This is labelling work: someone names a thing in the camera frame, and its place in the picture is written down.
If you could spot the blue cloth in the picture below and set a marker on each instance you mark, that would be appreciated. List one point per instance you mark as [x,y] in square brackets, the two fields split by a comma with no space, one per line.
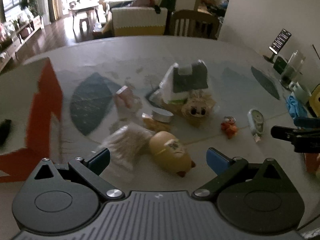
[295,108]

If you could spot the television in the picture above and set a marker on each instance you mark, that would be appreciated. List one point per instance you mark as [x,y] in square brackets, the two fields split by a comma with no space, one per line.
[10,9]

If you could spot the yellow container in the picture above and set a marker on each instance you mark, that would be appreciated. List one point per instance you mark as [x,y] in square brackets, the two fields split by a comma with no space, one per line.
[314,101]

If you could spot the dark wooden chair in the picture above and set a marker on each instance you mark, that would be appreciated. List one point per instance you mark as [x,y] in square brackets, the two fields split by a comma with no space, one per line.
[191,23]

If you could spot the white mug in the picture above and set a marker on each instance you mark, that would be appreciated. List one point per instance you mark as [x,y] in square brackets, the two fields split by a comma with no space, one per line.
[301,93]

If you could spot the orange and white cardboard box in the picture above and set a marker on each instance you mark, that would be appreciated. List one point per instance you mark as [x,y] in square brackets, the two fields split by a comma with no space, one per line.
[31,104]

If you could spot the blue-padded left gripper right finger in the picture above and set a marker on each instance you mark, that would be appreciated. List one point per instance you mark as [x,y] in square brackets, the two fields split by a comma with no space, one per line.
[229,171]

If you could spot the bag of cotton swabs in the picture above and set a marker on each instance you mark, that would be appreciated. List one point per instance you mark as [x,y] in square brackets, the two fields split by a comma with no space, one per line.
[125,143]

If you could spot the wooden coffee table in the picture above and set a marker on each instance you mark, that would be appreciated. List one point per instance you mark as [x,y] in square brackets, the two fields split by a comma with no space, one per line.
[87,8]

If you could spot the round silver tin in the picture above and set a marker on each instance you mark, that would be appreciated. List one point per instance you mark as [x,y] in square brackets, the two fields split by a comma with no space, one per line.
[161,115]

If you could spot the wooden tv cabinet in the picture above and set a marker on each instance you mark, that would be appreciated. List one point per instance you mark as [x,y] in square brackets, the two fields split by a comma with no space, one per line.
[18,39]

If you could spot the glass jar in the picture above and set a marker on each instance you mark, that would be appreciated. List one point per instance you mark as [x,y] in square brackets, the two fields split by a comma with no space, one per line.
[292,69]

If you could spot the small stool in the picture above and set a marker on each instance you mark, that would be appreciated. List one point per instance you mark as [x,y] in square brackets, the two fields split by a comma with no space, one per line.
[83,22]

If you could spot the red orange keychain toy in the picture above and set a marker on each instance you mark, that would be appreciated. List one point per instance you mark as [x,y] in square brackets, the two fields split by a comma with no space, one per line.
[229,127]

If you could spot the yellow plush toy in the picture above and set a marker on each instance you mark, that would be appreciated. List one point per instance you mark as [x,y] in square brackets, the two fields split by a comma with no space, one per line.
[170,154]

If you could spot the orange snack packet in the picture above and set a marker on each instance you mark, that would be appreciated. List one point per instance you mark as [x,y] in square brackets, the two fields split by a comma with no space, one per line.
[155,125]

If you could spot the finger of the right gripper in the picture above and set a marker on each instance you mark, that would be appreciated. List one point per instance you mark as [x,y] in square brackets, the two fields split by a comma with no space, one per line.
[303,122]
[303,141]

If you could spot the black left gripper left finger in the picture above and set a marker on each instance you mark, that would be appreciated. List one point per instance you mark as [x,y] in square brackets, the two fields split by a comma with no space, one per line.
[87,172]

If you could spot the white tissue pack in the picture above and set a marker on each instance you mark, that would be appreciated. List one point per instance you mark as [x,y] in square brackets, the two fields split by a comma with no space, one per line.
[179,81]

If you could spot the brown fluffy doll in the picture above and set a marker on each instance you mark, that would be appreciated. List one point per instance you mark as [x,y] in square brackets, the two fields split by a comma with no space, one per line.
[197,107]

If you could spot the cream and yellow sofa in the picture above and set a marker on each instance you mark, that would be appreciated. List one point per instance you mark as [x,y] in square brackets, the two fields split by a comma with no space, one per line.
[139,17]

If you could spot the smartphone on stand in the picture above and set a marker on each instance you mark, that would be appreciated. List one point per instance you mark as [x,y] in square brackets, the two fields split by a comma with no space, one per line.
[277,45]

